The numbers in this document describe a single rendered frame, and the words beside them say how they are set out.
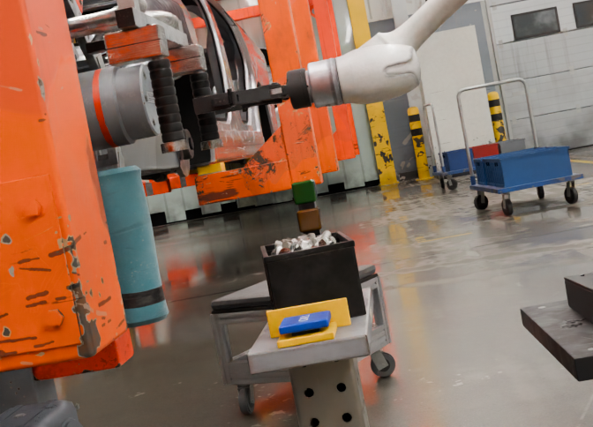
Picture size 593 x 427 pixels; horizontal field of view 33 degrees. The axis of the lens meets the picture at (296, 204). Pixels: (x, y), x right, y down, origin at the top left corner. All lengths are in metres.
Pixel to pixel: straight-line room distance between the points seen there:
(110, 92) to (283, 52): 3.67
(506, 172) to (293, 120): 2.16
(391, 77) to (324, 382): 0.62
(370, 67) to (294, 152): 3.50
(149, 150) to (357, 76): 2.67
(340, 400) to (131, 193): 0.47
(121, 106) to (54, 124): 0.54
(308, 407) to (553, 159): 5.71
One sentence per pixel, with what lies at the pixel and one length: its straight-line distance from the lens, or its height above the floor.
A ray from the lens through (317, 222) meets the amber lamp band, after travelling 1.75.
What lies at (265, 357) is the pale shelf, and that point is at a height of 0.44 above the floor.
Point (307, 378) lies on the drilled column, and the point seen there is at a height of 0.37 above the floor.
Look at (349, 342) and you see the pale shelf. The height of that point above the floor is 0.44.
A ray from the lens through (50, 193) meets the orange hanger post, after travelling 1.18.
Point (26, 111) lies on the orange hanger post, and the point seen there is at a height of 0.82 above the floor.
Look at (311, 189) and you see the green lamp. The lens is 1.74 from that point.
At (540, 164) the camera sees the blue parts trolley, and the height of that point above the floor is 0.31.
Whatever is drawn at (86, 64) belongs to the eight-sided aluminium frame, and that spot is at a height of 0.96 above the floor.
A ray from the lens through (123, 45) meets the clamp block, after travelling 1.60.
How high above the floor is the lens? 0.71
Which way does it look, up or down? 3 degrees down
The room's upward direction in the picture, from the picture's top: 11 degrees counter-clockwise
